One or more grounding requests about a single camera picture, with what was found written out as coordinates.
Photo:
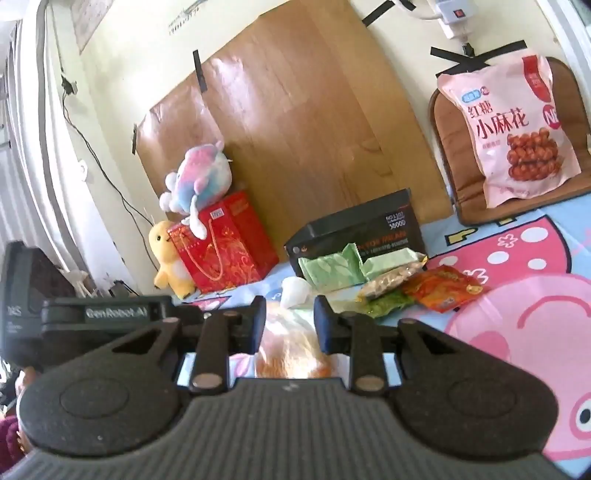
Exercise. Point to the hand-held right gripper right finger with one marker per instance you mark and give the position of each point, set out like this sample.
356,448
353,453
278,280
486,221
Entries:
323,323

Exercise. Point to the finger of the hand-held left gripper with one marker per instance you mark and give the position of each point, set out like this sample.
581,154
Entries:
187,313

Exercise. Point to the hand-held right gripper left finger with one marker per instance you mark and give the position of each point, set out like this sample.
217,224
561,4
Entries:
259,323

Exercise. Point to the orange and white snack bag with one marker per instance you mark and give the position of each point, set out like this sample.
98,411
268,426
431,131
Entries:
291,344

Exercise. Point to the clear plastic jelly cup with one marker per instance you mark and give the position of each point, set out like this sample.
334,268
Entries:
294,291

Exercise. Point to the black cardboard box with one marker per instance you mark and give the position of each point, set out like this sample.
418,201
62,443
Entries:
351,230

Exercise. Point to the light green snack packet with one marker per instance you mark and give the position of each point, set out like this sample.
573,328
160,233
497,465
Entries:
390,259
330,270

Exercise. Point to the yellow plush toy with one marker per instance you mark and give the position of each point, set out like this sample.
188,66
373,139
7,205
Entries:
166,258

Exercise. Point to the dark green snack packet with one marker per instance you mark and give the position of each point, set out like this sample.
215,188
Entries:
387,303

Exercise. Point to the red gift bag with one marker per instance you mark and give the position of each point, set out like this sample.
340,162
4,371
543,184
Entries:
231,249

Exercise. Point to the clear peanut packet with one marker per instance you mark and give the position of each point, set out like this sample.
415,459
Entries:
388,280

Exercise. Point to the person's purple clothing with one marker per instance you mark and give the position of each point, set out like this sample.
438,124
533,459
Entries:
9,424

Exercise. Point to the orange red snack packet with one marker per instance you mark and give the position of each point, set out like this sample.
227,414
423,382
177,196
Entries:
438,288

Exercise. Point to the pastel plush toy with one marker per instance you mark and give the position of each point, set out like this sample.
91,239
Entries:
198,180

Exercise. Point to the grey white curtain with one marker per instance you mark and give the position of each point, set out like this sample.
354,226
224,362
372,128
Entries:
27,161

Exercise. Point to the pink cartoon printed blanket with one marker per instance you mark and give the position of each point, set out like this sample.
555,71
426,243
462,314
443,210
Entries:
508,323

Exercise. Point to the brown seat cushion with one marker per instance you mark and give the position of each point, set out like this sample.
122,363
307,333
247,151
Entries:
455,152

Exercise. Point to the black tape strip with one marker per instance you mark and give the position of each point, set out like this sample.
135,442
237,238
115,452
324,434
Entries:
489,48
200,69
381,14
455,62

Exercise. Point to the large pink snack bag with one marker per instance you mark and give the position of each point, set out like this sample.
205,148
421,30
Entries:
512,134

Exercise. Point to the white power strip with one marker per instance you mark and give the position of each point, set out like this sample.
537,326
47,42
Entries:
455,14

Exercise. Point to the white wall hook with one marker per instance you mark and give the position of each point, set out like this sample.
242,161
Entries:
82,171

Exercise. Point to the wood grain wall board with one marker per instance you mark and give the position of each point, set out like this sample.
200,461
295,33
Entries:
300,129

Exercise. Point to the wall poster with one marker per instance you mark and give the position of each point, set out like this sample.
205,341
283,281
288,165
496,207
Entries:
90,23

